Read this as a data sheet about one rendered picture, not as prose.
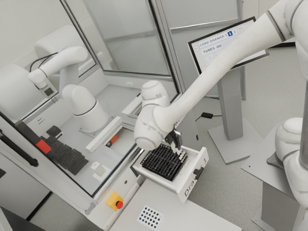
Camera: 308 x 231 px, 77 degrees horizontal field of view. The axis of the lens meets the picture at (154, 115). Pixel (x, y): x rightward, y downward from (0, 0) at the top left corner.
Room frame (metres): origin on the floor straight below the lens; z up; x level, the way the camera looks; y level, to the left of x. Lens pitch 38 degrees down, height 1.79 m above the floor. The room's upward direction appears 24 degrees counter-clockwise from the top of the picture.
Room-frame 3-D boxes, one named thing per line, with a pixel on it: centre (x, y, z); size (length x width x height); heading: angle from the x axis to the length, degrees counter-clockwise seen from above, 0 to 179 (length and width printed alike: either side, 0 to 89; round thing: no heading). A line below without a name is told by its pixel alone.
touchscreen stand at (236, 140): (1.31, -0.71, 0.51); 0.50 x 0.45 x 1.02; 173
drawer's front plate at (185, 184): (0.58, -0.07, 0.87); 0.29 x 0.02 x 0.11; 128
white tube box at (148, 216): (0.51, 0.23, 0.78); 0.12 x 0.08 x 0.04; 43
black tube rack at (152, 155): (0.74, 0.06, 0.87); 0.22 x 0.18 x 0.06; 38
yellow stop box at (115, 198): (0.62, 0.38, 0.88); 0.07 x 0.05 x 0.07; 128
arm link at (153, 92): (0.67, -0.03, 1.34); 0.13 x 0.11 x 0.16; 154
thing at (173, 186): (0.75, 0.06, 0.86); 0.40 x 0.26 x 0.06; 38
